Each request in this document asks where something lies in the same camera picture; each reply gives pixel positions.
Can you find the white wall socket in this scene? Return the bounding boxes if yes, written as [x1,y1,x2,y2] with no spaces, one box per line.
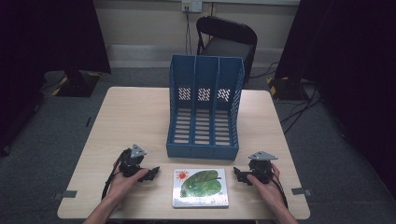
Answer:
[181,0,204,14]

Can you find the grey tape strip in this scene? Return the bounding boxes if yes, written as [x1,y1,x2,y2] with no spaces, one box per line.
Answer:
[52,189,78,201]
[290,187,314,197]

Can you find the blue file rack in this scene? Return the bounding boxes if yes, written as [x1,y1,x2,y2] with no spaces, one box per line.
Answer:
[165,54,246,161]

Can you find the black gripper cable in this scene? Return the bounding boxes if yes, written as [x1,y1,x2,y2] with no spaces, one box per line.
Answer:
[257,167,290,210]
[100,149,129,201]

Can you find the green leaf picture book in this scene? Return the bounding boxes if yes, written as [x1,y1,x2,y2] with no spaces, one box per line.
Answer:
[172,168,230,209]

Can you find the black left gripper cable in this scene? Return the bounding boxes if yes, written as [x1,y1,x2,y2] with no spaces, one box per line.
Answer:
[100,149,129,201]

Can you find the black folding chair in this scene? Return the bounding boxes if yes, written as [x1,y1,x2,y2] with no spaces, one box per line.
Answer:
[195,15,259,84]

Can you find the person's left hand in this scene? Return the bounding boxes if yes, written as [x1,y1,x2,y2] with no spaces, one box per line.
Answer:
[106,161,150,203]

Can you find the black curtain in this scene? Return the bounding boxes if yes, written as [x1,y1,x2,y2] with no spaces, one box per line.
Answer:
[0,0,112,158]
[275,0,396,201]

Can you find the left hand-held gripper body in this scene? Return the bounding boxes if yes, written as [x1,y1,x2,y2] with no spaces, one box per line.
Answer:
[119,143,148,178]

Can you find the black stand base striped tape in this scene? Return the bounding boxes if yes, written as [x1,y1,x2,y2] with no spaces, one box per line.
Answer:
[51,70,102,98]
[265,76,310,102]

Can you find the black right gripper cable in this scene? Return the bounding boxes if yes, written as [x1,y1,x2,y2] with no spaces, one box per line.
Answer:
[257,167,290,210]

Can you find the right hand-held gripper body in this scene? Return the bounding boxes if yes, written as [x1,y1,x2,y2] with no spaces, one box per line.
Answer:
[247,150,279,185]

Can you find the black wall socket cable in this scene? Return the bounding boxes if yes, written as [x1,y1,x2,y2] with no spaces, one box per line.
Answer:
[184,7,193,56]

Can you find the person's right hand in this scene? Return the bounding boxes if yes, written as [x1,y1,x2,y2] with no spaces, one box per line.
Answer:
[247,162,288,210]

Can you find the black floor cables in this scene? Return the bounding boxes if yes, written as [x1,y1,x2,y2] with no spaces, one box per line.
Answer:
[248,61,323,136]

